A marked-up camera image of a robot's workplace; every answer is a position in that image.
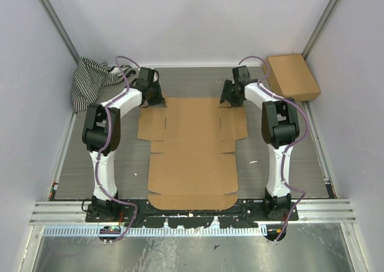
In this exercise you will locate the white slotted cable duct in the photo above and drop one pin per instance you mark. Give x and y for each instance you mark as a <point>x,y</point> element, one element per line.
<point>114,231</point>

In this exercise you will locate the right aluminium frame post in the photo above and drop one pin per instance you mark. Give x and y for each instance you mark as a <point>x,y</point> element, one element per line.
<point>320,27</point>

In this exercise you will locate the aluminium frame post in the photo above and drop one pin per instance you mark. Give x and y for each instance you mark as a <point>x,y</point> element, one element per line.
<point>56,22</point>
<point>320,27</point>

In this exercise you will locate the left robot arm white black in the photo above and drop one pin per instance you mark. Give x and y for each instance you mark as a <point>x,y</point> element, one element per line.
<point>102,135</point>

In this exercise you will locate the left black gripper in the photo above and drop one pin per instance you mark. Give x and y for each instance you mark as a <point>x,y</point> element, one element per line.
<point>161,99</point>

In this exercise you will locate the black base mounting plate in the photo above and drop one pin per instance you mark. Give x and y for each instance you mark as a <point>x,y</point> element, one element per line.
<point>245,213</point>

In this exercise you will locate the folded brown cardboard box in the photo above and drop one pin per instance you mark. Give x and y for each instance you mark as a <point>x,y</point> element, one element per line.
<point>290,77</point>

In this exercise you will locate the aluminium rail front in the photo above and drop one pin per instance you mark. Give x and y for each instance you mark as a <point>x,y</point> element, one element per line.
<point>309,211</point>

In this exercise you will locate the striped black white cloth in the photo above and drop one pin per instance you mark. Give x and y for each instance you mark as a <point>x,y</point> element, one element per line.
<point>89,79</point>

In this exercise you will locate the brown cardboard box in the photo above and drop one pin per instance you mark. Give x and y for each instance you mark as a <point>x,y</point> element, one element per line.
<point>290,77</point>
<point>193,142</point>

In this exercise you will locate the left aluminium frame post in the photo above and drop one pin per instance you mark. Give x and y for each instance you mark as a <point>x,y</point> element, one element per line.
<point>56,22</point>

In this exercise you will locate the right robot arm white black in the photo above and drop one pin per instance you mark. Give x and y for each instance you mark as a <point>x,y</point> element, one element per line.
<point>279,129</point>

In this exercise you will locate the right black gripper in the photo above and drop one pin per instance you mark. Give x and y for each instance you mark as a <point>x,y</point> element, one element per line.
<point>225,95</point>

